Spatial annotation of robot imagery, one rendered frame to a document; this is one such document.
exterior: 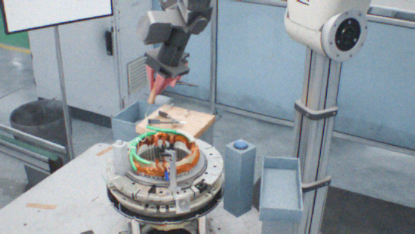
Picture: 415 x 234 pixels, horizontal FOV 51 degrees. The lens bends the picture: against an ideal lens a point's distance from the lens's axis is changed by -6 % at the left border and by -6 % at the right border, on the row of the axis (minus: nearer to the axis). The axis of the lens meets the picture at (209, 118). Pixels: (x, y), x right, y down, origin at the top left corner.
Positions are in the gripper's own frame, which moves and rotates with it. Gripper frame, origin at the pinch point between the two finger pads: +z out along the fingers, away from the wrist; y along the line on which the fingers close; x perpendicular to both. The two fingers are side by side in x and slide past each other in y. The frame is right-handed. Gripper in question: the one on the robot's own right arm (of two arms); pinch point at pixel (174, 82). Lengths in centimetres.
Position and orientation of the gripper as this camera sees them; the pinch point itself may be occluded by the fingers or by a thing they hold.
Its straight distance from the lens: 153.8
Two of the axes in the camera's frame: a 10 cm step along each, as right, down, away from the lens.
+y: -4.2, 4.1, -8.1
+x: 9.1, 2.0, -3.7
